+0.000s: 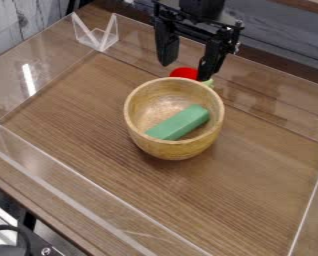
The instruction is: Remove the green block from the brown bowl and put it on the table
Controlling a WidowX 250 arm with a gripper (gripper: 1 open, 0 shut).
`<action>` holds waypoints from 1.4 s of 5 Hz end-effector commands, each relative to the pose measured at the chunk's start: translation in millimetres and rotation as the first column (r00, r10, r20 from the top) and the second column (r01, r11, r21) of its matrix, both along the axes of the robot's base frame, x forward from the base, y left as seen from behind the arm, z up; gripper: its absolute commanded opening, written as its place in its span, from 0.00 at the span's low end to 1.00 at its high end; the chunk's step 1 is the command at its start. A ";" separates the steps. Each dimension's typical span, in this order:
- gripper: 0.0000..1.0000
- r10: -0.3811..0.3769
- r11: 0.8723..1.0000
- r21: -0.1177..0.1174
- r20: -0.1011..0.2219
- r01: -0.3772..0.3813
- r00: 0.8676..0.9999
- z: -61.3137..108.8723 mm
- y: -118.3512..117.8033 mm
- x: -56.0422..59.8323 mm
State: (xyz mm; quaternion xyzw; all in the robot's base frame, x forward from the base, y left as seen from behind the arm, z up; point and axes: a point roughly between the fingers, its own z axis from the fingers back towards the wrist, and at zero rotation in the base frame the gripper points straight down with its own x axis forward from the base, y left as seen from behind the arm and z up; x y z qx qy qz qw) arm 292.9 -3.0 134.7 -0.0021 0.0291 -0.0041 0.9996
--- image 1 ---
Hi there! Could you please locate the red toy strawberry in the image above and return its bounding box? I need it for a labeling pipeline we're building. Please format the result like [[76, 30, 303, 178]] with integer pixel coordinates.
[[170, 67, 214, 88]]

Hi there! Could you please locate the clear acrylic corner bracket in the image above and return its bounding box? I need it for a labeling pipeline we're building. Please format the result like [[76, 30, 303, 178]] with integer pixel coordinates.
[[71, 13, 119, 52]]

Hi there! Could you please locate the black device with logo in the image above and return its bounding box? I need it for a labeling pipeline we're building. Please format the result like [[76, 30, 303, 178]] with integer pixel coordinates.
[[17, 210, 79, 256]]

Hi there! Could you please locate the brown wooden bowl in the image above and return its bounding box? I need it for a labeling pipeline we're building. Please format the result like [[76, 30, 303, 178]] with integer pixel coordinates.
[[123, 77, 224, 160]]

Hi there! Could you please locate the black cable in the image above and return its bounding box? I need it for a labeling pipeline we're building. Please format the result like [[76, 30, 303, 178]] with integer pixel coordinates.
[[0, 224, 33, 256]]

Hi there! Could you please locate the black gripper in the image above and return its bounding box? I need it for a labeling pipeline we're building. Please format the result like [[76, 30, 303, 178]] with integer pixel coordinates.
[[152, 0, 245, 81]]

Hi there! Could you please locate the green rectangular block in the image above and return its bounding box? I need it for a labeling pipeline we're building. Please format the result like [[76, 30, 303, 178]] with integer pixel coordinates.
[[146, 104, 210, 141]]

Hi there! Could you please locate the clear acrylic enclosure wall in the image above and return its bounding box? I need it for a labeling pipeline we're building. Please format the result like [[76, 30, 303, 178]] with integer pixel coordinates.
[[0, 14, 318, 256]]

